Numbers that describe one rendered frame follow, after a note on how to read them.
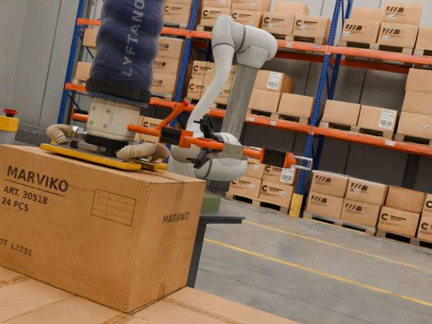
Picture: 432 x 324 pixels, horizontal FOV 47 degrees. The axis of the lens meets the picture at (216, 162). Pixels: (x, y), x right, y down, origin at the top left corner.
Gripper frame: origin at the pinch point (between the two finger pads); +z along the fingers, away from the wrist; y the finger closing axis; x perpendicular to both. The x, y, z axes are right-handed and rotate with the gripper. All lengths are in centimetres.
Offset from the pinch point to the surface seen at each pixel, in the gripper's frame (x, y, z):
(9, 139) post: 116, 19, -36
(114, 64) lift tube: 22.7, -19.7, 24.2
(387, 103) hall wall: -24, -123, -828
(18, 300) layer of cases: 22, 53, 51
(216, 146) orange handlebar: -15.0, -0.2, 17.1
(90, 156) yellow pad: 22.4, 11.0, 28.7
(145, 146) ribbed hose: 6.8, 4.5, 22.5
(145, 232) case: -4.6, 28.5, 33.6
